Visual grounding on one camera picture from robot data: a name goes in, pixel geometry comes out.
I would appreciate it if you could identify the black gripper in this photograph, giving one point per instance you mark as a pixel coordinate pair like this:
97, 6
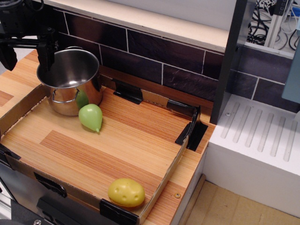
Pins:
33, 36

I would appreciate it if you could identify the metal pot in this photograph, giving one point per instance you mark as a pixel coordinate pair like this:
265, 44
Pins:
72, 81

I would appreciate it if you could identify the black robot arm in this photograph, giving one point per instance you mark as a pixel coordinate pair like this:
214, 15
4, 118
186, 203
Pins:
20, 11

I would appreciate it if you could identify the cardboard fence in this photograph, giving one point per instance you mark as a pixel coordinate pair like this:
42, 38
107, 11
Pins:
61, 170

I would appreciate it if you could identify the green toy pear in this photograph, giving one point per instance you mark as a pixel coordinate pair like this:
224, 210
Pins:
91, 116

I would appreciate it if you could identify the dark tiled backsplash shelf unit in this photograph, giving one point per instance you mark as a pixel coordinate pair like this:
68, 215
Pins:
197, 71

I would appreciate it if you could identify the yellow toy potato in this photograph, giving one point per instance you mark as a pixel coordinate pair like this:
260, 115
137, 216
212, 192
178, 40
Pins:
126, 192

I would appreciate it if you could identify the white dish drainer sink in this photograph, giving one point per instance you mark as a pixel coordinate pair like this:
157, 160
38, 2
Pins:
254, 151

